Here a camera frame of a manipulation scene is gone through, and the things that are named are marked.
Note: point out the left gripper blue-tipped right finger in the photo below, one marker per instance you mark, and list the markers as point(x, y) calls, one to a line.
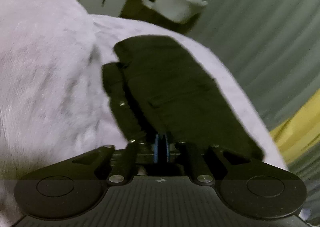
point(183, 153)

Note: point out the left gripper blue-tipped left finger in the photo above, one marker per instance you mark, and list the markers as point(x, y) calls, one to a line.
point(143, 151)

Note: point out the black pants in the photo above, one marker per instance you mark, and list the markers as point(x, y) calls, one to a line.
point(157, 88)

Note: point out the lavender bed blanket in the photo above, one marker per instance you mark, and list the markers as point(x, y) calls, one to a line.
point(53, 106)

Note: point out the yellow curtain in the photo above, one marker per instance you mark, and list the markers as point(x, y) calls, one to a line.
point(299, 133)

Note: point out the grey-green curtain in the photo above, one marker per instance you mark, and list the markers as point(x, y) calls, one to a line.
point(271, 47)

